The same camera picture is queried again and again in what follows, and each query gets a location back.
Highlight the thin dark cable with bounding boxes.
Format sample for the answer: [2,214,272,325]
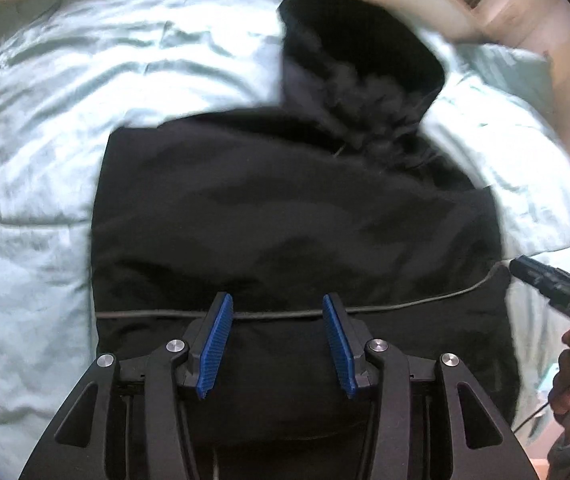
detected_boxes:
[511,399,558,433]

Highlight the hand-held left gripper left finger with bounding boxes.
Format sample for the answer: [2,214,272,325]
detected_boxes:
[17,291,236,480]

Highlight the grey cable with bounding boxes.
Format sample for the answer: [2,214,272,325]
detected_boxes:
[96,259,512,319]

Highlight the pale green bed comforter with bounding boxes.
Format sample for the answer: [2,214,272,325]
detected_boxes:
[0,0,570,463]

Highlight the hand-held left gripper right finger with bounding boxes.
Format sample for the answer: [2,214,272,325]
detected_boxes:
[321,292,539,480]

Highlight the pale green pillow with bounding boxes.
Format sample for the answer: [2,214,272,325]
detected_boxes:
[457,41,556,117]

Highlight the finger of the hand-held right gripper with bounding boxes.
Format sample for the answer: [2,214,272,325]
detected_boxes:
[508,254,570,322]

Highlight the black hoodie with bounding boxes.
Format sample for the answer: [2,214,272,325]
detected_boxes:
[87,0,522,463]

